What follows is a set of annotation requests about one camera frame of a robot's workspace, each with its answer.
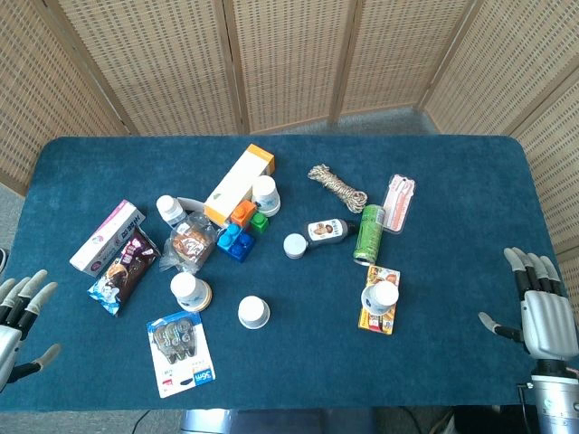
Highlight correction tape blister pack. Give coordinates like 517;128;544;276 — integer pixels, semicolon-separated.
146;310;217;400

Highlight pink cutlery blister pack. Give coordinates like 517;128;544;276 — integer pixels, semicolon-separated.
382;174;417;235

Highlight white and purple carton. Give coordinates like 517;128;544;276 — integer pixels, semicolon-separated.
69;199;147;278

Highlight long white orange box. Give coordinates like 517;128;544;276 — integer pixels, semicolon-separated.
203;143;276;226

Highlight yellow curry box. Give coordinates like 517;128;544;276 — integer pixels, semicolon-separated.
357;264;402;336

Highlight dark grey sauce bottle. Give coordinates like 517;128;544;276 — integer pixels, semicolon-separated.
283;219;358;260

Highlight orange toy building block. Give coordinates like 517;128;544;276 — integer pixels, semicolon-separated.
230;200;258;227

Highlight coiled beige rope bundle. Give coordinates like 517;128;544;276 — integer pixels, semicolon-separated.
308;164;368;213

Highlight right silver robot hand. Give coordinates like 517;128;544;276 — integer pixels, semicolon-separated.
478;247;569;363

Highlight light blue toy block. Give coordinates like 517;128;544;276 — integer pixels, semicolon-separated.
216;223;241;254

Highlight brown chocolate snack bag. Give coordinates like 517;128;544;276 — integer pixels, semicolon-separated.
87;225;162;317

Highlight white paper card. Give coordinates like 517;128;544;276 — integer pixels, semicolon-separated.
176;195;209;214

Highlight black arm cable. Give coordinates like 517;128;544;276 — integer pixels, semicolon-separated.
517;382;536;434

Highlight green drink can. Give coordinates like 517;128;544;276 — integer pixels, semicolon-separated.
352;203;387;266

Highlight woven bamboo folding screen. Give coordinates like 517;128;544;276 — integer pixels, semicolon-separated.
0;0;579;317

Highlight bread in clear bag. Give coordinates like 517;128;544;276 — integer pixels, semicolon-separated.
158;212;218;280

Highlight round gold tin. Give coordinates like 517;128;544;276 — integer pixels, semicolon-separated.
197;282;214;313

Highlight grey robot torso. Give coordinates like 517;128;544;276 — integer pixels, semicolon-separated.
180;408;376;434

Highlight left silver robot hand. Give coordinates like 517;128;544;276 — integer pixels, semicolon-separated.
0;269;62;394

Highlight dark blue toy block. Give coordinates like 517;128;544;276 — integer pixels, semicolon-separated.
229;230;257;263

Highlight white plastic pill bottle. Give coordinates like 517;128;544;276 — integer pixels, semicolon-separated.
156;194;187;229

